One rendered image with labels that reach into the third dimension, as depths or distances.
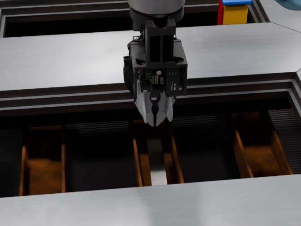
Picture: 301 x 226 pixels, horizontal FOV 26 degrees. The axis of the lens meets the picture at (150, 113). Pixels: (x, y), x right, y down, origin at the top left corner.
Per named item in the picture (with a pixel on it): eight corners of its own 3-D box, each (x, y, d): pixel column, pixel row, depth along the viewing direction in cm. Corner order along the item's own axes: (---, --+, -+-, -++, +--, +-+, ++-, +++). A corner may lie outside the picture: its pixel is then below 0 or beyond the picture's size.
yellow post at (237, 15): (218, 83, 147) (224, 7, 136) (214, 70, 151) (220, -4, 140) (240, 81, 148) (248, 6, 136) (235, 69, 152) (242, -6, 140)
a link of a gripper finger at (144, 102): (137, 146, 95) (136, 95, 90) (133, 121, 100) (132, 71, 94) (158, 145, 95) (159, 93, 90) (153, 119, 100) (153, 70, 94)
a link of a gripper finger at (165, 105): (158, 145, 95) (159, 93, 90) (153, 119, 100) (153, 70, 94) (179, 143, 96) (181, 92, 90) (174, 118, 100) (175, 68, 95)
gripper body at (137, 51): (132, 103, 88) (131, 25, 81) (126, 68, 95) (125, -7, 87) (188, 99, 89) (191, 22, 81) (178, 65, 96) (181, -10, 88)
